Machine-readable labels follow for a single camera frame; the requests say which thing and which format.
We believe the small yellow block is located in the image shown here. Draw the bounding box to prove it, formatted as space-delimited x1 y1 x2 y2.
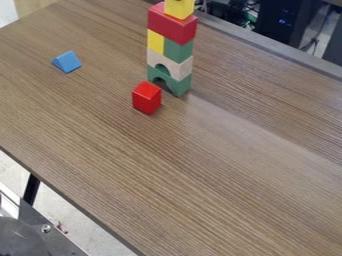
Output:
145 28 167 56

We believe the black computer tower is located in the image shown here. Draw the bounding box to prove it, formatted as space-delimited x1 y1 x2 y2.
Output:
253 0 321 47

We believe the red cube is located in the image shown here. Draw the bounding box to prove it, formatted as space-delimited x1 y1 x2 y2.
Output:
130 80 163 116

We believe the yellow cube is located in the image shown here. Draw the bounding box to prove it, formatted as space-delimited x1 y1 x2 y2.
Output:
162 0 197 21

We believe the green cube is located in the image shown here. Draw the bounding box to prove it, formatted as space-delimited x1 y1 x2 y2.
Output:
162 37 196 65

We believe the long red block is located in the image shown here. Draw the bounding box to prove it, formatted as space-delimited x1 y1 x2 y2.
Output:
146 2 200 47

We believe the white arch block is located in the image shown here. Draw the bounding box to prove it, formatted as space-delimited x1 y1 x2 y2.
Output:
145 47 196 83

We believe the blue triangular block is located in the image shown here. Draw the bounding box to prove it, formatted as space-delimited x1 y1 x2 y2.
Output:
50 50 85 75

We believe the green arch block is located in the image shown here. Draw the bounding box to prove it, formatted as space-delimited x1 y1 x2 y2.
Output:
146 64 194 98

